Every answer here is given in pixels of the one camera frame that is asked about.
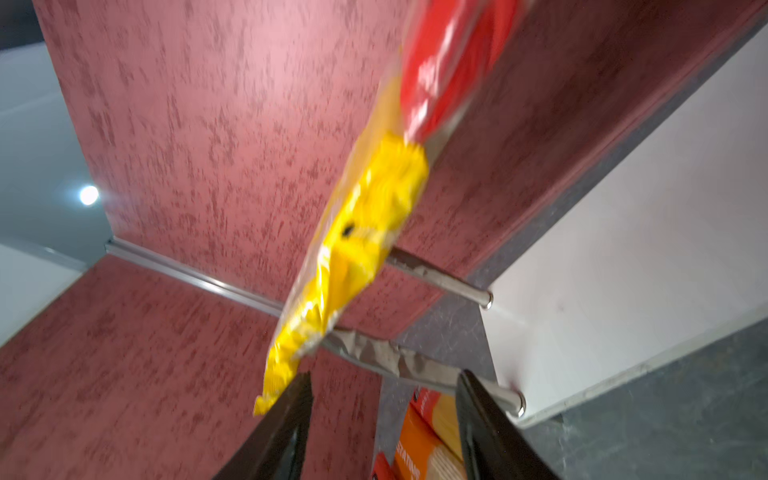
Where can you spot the red spaghetti bag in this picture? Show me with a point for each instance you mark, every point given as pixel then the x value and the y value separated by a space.
pixel 448 50
pixel 381 469
pixel 439 411

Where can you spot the orange pasta bag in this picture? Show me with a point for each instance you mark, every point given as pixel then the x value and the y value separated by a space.
pixel 421 455

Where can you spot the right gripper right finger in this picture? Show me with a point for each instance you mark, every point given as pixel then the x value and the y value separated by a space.
pixel 492 448

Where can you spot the red spaghetti bag front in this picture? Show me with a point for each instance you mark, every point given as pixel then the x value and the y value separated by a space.
pixel 381 469

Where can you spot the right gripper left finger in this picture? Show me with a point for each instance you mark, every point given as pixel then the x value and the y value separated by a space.
pixel 276 448

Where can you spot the white two-tier shelf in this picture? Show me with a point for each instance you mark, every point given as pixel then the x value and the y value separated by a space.
pixel 665 254

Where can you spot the left aluminium corner post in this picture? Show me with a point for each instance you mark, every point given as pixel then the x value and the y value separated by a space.
pixel 159 263

